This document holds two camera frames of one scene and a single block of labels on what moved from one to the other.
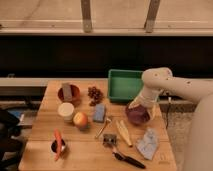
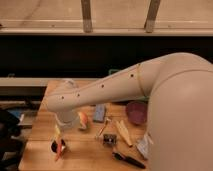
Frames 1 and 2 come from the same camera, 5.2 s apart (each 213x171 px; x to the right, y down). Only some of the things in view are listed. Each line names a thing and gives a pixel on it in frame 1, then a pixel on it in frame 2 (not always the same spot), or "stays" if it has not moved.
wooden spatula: (121, 126) stays
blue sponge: (99, 112) stays
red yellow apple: (80, 120) stays
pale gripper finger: (133, 104) to (57, 133)
